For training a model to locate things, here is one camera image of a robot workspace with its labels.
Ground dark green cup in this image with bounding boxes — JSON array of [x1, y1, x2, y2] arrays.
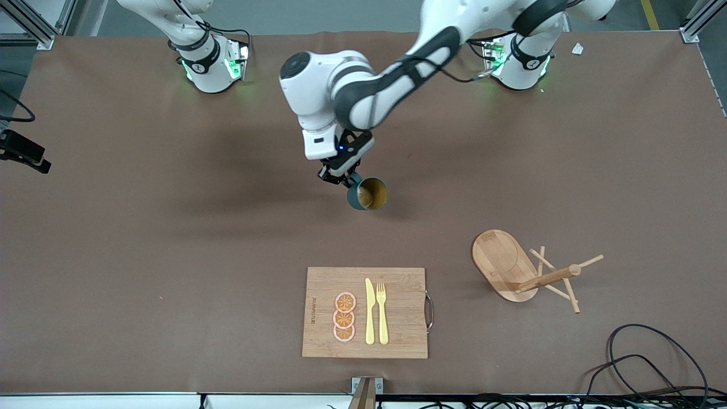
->
[[346, 173, 389, 211]]

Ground wooden cup rack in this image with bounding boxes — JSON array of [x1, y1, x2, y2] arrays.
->
[[471, 229, 604, 315]]

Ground bamboo cutting board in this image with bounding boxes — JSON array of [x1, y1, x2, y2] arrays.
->
[[302, 267, 434, 360]]

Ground yellow plastic knife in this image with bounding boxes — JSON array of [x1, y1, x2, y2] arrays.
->
[[365, 278, 376, 345]]

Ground yellow plastic fork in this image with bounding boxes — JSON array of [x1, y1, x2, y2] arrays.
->
[[376, 282, 390, 345]]

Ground brown table cover mat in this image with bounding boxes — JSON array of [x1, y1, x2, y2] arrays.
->
[[0, 28, 727, 396]]

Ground aluminium frame profile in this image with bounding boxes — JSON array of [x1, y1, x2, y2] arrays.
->
[[0, 0, 56, 51], [57, 0, 78, 35], [680, 0, 727, 44]]

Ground black right arm base cable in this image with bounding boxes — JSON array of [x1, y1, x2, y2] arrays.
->
[[170, 0, 254, 56]]

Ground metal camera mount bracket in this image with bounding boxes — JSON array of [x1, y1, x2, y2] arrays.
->
[[348, 377, 384, 409]]

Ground black looped cable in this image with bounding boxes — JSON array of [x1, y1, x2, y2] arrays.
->
[[579, 355, 682, 409], [607, 324, 711, 409]]

